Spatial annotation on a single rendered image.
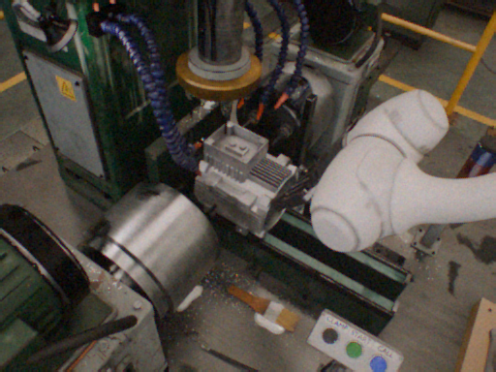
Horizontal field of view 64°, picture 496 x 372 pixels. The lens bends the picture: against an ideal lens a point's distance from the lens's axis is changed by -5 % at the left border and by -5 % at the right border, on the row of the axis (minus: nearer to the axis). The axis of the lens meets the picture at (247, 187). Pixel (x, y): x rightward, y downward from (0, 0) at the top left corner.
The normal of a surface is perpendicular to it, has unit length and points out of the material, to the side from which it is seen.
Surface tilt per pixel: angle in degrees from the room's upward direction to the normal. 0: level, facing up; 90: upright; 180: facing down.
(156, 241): 25
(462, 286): 0
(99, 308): 0
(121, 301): 0
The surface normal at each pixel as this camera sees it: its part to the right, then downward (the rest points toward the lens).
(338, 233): -0.65, 0.58
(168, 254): 0.59, -0.23
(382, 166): -0.21, -0.73
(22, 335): 0.07, -0.67
